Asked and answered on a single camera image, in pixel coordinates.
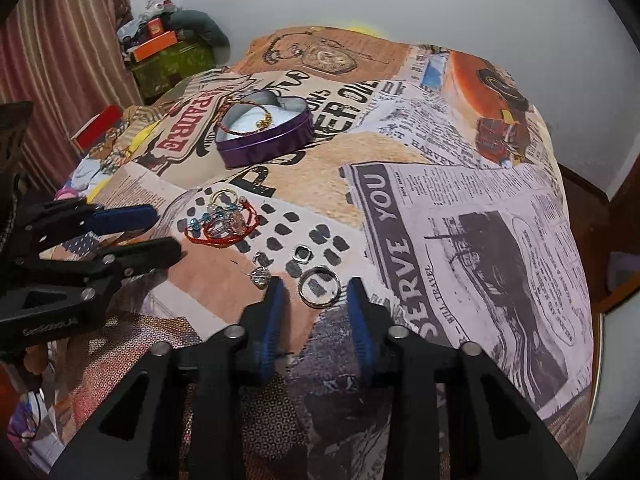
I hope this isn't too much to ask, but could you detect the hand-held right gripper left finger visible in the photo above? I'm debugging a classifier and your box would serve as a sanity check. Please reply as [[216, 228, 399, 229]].
[[50, 276, 292, 480]]

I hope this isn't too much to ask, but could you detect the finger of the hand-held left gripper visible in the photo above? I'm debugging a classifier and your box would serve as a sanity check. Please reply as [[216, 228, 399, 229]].
[[0, 236, 183, 361], [12, 197, 161, 262]]

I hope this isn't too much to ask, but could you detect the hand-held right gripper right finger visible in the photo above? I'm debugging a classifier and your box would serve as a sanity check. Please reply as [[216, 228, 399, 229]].
[[347, 276, 582, 480]]

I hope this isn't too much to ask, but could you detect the large silver ring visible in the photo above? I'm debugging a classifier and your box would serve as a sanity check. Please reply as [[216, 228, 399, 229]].
[[297, 266, 342, 309]]

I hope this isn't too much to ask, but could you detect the purple heart-shaped tin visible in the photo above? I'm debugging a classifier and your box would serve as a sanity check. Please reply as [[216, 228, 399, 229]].
[[215, 91, 315, 170]]

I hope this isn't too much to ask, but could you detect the silver heart pendant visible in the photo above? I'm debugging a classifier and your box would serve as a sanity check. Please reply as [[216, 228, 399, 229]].
[[248, 251, 274, 290]]

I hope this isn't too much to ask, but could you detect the red book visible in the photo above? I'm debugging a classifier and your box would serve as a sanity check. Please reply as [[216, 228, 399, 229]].
[[69, 104, 124, 152]]

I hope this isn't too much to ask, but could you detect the thin gold hoop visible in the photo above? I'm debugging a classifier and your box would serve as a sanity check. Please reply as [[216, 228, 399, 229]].
[[208, 188, 242, 212]]

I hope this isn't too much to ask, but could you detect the striped brown curtain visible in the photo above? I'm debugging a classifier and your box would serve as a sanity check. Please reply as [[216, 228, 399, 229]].
[[0, 0, 147, 192]]

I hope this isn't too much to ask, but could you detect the newspaper print blanket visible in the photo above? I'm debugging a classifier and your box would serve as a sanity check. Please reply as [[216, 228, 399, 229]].
[[10, 25, 597, 480]]

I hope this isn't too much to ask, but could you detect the green patterned box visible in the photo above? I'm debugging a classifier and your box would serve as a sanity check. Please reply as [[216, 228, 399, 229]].
[[130, 40, 219, 102]]

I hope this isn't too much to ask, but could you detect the orange box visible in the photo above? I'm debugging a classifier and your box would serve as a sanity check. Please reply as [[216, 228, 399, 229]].
[[124, 30, 179, 64]]

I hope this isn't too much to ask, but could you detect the grey cloth bundle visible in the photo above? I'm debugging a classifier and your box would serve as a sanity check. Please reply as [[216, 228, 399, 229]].
[[167, 8, 231, 49]]

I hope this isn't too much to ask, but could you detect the wooden furniture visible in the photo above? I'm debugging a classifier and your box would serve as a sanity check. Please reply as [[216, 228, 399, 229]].
[[557, 162, 640, 313]]

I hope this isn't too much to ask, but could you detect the red cord bracelet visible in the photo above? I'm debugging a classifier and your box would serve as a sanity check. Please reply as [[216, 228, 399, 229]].
[[183, 200, 262, 249]]

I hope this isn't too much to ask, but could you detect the blue bead bracelet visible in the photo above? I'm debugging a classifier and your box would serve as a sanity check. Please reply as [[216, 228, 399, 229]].
[[187, 201, 251, 232]]

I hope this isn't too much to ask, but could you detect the pink crystal ring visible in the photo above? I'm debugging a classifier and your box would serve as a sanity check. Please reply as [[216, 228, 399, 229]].
[[207, 208, 249, 239]]

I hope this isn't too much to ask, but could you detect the gold and red bracelet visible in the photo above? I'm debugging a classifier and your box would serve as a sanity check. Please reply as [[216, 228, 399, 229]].
[[216, 100, 276, 137]]

